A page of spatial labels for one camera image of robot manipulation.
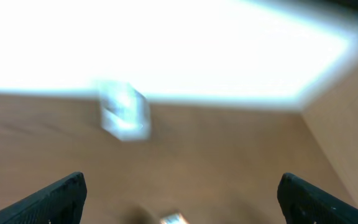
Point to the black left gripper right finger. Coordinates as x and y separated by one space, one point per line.
303 203

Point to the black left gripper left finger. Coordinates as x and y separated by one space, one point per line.
60 202

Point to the orange juice carton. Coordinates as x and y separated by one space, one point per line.
173 218

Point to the white barcode scanner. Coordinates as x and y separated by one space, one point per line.
125 112

